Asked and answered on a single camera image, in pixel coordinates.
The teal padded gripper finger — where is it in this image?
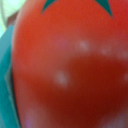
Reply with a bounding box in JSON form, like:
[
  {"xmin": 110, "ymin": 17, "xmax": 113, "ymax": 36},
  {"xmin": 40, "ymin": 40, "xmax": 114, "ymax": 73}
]
[{"xmin": 0, "ymin": 25, "xmax": 21, "ymax": 128}]

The red toy tomato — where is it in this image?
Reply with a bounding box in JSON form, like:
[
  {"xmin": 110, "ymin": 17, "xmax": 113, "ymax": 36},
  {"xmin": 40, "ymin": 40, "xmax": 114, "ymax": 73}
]
[{"xmin": 12, "ymin": 0, "xmax": 128, "ymax": 128}]

